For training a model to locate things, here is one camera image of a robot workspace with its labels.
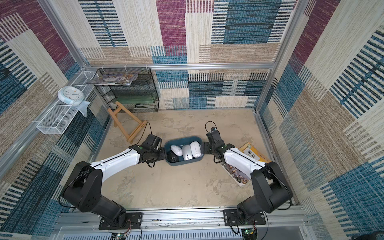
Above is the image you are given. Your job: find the white mouse with logo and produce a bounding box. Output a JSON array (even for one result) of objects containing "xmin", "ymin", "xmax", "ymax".
[{"xmin": 170, "ymin": 145, "xmax": 183, "ymax": 156}]

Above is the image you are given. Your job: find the silver grey mouse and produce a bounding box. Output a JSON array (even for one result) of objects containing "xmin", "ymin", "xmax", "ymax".
[{"xmin": 182, "ymin": 145, "xmax": 194, "ymax": 161}]

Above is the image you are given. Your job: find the teal storage box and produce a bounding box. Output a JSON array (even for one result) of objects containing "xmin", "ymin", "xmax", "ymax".
[{"xmin": 164, "ymin": 136, "xmax": 204, "ymax": 167}]

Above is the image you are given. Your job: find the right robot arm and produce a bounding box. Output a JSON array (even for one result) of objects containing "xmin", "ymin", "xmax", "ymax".
[{"xmin": 203, "ymin": 127, "xmax": 293, "ymax": 224}]

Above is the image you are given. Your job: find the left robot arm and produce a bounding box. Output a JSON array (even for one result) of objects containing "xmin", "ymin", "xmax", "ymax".
[{"xmin": 61, "ymin": 134, "xmax": 166, "ymax": 229}]

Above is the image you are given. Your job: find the black mouse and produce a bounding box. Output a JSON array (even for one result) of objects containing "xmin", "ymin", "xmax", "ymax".
[{"xmin": 167, "ymin": 151, "xmax": 179, "ymax": 163}]

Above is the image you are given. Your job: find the wooden easel stand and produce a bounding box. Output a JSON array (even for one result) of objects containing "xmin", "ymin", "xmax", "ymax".
[{"xmin": 108, "ymin": 101, "xmax": 148, "ymax": 144}]

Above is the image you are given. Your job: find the yellow textbook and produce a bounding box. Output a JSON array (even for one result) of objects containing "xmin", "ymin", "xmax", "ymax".
[{"xmin": 222, "ymin": 142, "xmax": 271, "ymax": 187}]

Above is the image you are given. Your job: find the black stapler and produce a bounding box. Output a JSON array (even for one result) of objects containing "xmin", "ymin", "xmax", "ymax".
[{"xmin": 135, "ymin": 104, "xmax": 155, "ymax": 109}]

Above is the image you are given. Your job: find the green book on rack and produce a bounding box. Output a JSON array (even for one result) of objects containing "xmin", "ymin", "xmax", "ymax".
[{"xmin": 111, "ymin": 96, "xmax": 157, "ymax": 105}]

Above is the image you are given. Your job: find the magazine on rack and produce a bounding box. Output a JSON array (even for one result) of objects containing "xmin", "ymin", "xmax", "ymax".
[{"xmin": 86, "ymin": 74, "xmax": 139, "ymax": 86}]

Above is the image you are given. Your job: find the white round clock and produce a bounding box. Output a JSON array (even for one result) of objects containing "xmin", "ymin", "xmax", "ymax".
[{"xmin": 58, "ymin": 86, "xmax": 85, "ymax": 106}]

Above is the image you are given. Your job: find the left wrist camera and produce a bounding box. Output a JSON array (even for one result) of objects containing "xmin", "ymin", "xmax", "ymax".
[{"xmin": 145, "ymin": 134, "xmax": 162, "ymax": 149}]

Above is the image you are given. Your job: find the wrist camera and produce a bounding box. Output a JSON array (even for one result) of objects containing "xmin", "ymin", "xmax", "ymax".
[
  {"xmin": 145, "ymin": 134, "xmax": 162, "ymax": 149},
  {"xmin": 207, "ymin": 127, "xmax": 222, "ymax": 142}
]

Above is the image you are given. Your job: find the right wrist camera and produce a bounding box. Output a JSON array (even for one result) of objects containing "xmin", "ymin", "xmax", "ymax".
[{"xmin": 207, "ymin": 127, "xmax": 222, "ymax": 142}]

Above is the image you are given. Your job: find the black wire shelf rack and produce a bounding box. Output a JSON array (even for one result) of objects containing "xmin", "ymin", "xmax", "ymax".
[{"xmin": 95, "ymin": 68, "xmax": 160, "ymax": 113}]

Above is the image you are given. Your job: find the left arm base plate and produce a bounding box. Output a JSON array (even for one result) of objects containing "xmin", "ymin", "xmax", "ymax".
[{"xmin": 99, "ymin": 212, "xmax": 143, "ymax": 231}]

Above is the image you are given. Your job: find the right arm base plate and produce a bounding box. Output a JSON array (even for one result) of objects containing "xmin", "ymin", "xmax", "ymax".
[{"xmin": 223, "ymin": 209, "xmax": 267, "ymax": 227}]

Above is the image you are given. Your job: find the white wire basket shelf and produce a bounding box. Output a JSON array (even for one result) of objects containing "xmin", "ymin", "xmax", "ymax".
[{"xmin": 37, "ymin": 71, "xmax": 96, "ymax": 135}]

